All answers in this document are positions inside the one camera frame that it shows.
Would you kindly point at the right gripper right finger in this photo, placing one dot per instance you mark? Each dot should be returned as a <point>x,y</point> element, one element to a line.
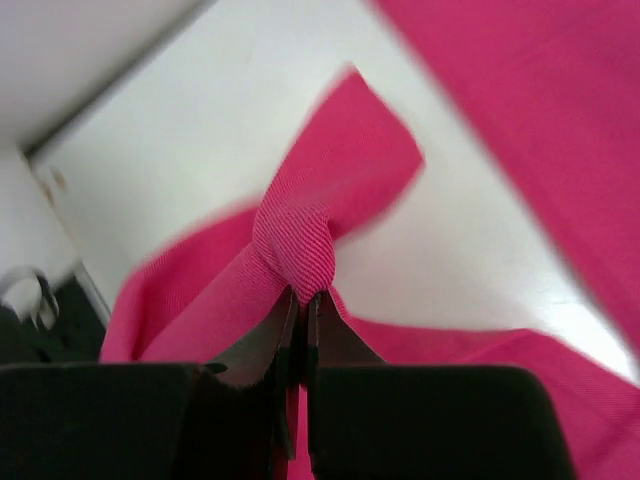
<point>338,378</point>

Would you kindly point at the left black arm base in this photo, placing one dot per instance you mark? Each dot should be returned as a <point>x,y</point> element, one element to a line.
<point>60,324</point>

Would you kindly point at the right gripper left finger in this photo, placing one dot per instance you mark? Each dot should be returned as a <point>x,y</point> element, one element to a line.
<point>261,377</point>

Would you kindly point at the magenta pink trousers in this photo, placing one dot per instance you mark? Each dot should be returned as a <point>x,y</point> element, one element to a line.
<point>553,88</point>

